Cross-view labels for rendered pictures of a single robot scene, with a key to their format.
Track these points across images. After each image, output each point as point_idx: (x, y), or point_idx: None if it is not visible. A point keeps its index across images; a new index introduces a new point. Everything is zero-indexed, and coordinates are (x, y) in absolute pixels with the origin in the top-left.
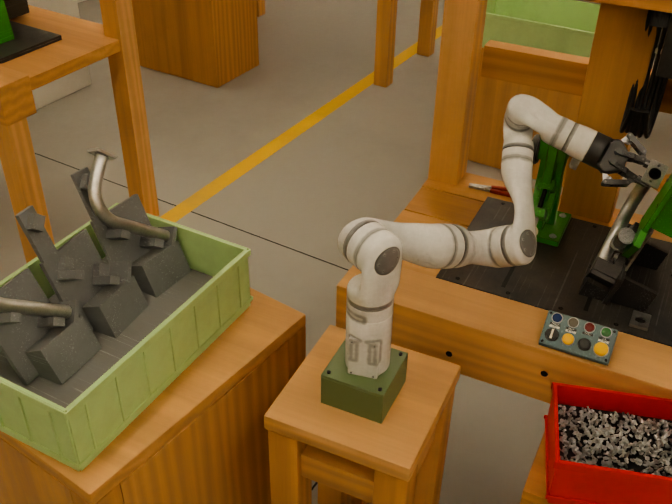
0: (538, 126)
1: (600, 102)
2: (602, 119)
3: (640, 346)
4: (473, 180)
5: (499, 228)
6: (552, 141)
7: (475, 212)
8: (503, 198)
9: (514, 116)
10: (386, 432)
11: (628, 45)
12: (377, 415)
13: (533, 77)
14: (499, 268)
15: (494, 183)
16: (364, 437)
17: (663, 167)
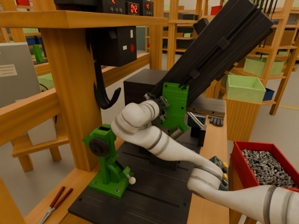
0: (148, 115)
1: (85, 103)
2: (89, 112)
3: (205, 155)
4: (31, 221)
5: (205, 176)
6: (150, 119)
7: (80, 222)
8: (66, 200)
9: (143, 120)
10: None
11: (84, 63)
12: None
13: (25, 124)
14: (159, 207)
15: (43, 205)
16: None
17: (163, 96)
